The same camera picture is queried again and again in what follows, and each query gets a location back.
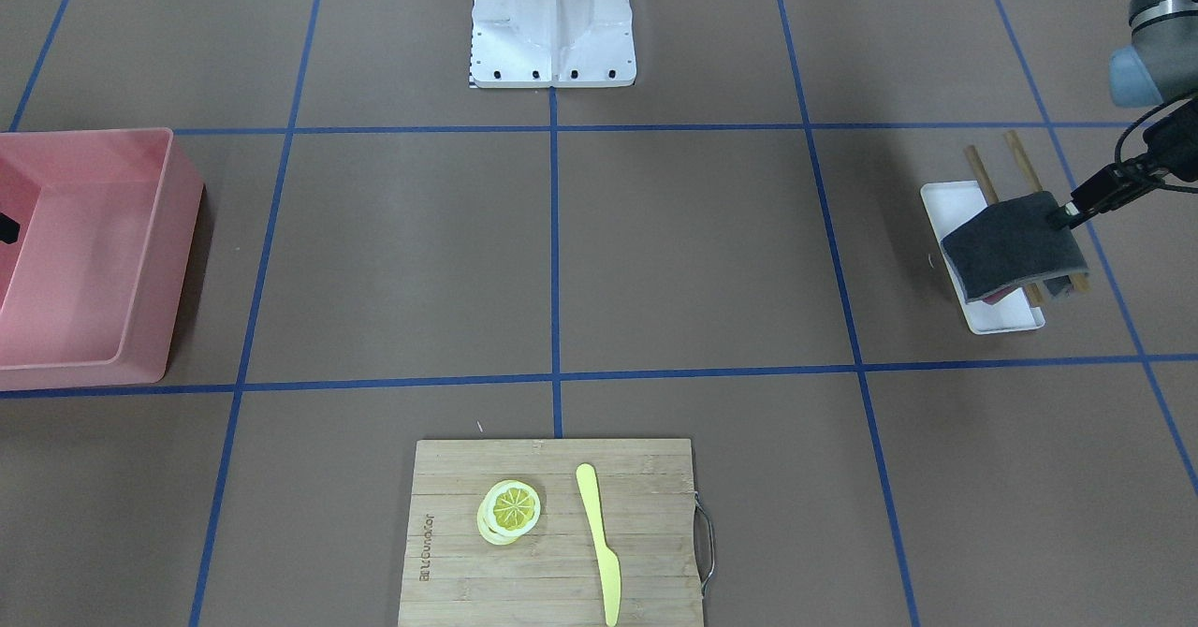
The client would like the wooden chopstick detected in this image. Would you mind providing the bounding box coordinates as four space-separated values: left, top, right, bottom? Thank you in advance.
964 145 1045 308
1002 129 1090 307

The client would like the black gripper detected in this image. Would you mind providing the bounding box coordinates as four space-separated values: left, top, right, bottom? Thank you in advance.
1045 97 1197 230

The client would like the yellow plastic knife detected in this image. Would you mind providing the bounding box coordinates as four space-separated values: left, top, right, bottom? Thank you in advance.
575 462 623 626

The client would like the yellow lemon slice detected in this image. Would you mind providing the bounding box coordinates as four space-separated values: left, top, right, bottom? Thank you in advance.
476 480 541 545

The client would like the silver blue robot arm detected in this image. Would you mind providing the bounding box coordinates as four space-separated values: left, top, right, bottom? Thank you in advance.
1047 0 1197 229

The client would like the pink plastic bin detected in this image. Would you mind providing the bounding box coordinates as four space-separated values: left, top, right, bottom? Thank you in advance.
1 128 204 392

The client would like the dark grey cleaning cloth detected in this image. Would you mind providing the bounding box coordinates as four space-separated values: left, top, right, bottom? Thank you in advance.
940 191 1089 303

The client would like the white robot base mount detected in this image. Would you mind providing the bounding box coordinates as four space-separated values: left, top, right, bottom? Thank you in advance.
468 0 637 89

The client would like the bamboo cutting board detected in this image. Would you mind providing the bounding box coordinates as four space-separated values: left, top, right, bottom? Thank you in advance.
398 439 704 626

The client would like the white rectangular tray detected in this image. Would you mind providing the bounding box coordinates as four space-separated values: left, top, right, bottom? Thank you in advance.
920 180 1045 336

